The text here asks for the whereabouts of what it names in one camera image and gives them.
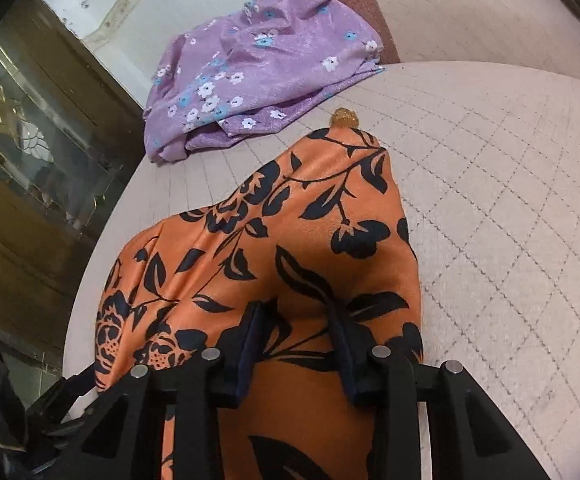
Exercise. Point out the purple floral garment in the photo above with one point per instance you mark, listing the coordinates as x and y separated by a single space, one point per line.
254 72

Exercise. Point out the orange black floral garment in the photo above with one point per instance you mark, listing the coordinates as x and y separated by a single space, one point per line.
321 226

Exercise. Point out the pink quilted sofa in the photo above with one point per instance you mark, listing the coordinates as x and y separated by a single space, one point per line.
481 117

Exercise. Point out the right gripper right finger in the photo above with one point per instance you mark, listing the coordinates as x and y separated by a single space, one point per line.
470 438

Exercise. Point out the wooden glass door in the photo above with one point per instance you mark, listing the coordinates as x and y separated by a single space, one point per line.
70 139

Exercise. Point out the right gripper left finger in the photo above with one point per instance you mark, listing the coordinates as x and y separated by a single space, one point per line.
123 437

